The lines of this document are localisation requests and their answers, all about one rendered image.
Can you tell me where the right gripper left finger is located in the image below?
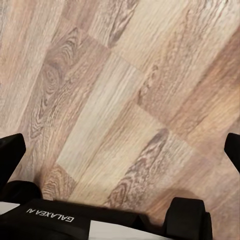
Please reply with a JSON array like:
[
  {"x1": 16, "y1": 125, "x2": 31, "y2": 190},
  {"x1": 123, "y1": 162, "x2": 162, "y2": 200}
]
[{"x1": 0, "y1": 133, "x2": 26, "y2": 193}]

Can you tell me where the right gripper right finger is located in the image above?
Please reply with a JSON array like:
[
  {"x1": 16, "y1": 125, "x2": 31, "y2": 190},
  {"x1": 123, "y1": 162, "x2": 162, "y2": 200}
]
[{"x1": 224, "y1": 133, "x2": 240, "y2": 173}]

